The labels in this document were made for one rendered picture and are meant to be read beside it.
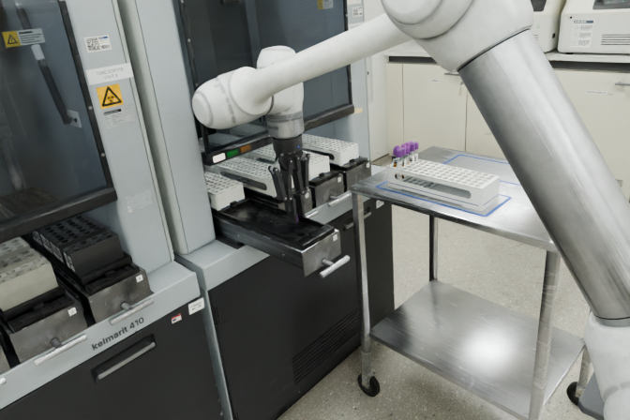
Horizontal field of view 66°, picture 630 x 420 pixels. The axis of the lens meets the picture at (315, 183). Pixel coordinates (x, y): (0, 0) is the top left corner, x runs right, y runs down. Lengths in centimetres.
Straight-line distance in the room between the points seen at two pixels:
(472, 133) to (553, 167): 287
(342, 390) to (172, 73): 127
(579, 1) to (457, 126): 104
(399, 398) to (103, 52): 146
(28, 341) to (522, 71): 101
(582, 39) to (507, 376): 208
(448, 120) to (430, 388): 211
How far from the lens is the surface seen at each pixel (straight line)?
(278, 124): 116
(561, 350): 174
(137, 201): 124
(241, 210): 140
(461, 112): 350
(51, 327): 116
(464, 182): 130
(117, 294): 119
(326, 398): 191
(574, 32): 317
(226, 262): 133
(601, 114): 319
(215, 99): 100
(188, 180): 130
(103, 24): 117
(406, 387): 194
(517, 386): 159
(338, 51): 93
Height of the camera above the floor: 137
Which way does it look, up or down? 22 degrees down
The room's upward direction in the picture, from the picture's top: 5 degrees counter-clockwise
